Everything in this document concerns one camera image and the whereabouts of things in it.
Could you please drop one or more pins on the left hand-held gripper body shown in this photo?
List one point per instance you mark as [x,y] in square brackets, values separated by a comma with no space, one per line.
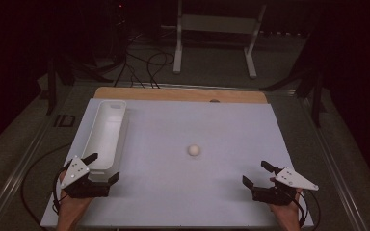
[77,186]

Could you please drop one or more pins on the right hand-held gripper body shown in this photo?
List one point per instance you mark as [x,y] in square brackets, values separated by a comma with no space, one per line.
[279,192]

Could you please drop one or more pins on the long white plastic tray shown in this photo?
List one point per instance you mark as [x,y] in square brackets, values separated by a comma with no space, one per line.
[107,134]

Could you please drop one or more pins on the small white ball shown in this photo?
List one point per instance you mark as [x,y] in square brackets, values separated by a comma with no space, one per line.
[194,150]

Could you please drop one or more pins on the person's right hand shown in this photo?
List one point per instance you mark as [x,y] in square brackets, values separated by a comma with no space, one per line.
[287,211]

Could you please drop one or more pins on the person's left hand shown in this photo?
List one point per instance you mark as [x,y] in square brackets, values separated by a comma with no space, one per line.
[70,207]

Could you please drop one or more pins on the white table mat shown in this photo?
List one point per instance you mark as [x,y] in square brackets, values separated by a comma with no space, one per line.
[189,192]

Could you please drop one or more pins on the black tripod stand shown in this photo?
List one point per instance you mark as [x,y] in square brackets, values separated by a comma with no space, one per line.
[316,96]
[52,86]

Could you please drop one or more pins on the white metal stand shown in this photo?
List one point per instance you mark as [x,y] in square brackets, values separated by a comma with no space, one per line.
[216,24]

